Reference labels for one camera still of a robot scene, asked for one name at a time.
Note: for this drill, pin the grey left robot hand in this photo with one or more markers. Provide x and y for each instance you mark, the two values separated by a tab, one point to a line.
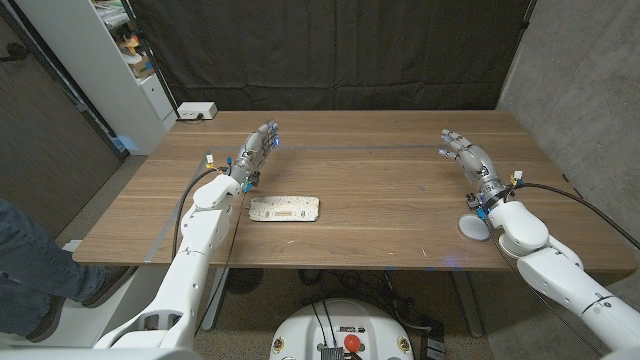
252	152

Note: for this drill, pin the brown shoe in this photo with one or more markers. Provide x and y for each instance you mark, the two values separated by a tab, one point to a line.
107	285
47	322

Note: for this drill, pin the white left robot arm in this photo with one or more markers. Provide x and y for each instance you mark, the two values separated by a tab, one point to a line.
190	255

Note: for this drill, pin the white power outlet box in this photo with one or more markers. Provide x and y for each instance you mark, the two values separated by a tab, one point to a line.
197	110

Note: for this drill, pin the yellow toy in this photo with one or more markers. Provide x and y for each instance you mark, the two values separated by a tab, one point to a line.
130	45

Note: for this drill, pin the white round jar lid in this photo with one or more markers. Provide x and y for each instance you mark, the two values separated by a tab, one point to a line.
471	227

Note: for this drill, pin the person leg in jeans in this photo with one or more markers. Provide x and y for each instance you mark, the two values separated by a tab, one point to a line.
35	265

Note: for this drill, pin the grey table leg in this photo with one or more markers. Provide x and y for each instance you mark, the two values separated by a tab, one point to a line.
216	300
467	305

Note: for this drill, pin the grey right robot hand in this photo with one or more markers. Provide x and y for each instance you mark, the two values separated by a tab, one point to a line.
475	162

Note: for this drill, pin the white robot torso base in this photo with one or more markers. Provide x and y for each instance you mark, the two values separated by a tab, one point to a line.
320	330

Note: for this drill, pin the black backdrop stand pole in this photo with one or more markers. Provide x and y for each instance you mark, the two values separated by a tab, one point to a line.
150	57

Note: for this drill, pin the cardboard box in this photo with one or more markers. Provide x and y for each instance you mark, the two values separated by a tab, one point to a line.
142	66

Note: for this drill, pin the black round floor base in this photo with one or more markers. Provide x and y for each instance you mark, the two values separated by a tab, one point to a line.
244	280

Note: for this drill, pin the red emergency stop button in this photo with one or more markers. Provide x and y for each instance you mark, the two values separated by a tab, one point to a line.
352	342

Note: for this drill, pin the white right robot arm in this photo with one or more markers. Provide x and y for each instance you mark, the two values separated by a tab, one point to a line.
555	265

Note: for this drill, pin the white floor platform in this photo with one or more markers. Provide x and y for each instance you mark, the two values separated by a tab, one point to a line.
95	320

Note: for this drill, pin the white shelf cabinet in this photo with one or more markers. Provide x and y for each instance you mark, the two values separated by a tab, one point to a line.
90	70

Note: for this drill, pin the black backdrop curtain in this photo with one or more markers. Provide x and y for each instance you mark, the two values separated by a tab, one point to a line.
325	50

